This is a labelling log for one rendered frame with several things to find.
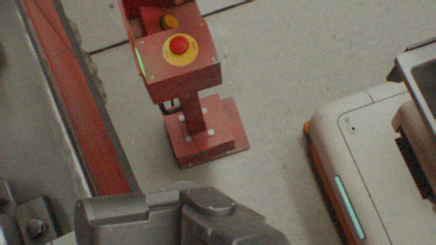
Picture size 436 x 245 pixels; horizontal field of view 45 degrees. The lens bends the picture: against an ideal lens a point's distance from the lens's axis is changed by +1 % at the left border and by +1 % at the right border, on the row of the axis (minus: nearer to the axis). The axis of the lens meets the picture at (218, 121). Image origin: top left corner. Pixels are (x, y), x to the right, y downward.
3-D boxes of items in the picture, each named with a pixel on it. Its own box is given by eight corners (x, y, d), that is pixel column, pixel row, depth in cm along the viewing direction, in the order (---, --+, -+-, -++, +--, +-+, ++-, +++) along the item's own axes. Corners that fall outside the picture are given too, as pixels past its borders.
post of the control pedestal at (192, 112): (206, 130, 170) (191, 62, 118) (191, 135, 170) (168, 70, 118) (202, 115, 171) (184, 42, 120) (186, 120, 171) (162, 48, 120)
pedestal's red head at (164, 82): (223, 84, 116) (220, 49, 99) (154, 105, 116) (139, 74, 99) (197, 8, 122) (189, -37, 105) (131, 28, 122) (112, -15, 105)
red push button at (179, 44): (192, 56, 106) (191, 48, 103) (174, 62, 106) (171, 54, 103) (187, 39, 108) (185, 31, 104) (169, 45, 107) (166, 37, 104)
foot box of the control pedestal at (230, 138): (250, 148, 180) (251, 139, 168) (180, 170, 178) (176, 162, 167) (232, 96, 186) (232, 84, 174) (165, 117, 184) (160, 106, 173)
